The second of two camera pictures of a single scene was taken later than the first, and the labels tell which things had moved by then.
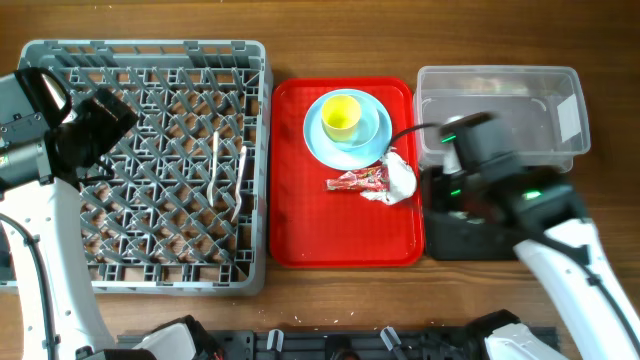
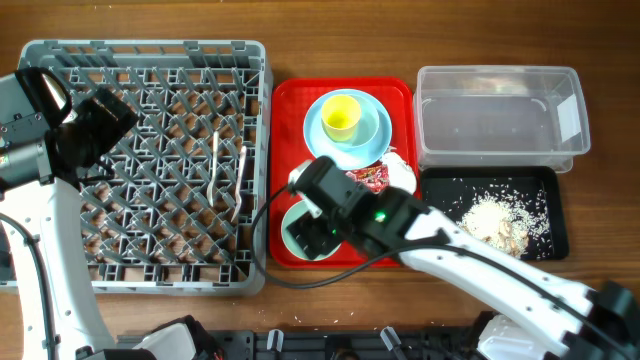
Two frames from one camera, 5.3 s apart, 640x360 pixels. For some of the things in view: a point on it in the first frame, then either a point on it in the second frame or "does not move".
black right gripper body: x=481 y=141 → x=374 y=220
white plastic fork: x=215 y=155 does not move
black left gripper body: x=95 y=131 does not move
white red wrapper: x=402 y=180 does not move
